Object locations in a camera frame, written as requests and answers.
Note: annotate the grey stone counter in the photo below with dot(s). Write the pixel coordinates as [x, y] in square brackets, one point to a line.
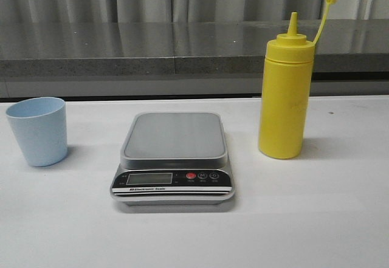
[91, 61]

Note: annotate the yellow squeeze bottle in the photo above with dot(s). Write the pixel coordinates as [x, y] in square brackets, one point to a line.
[288, 66]

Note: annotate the light blue plastic cup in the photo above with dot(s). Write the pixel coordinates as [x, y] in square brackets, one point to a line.
[39, 126]

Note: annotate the silver digital kitchen scale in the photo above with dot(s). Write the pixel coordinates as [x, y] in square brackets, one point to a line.
[173, 162]

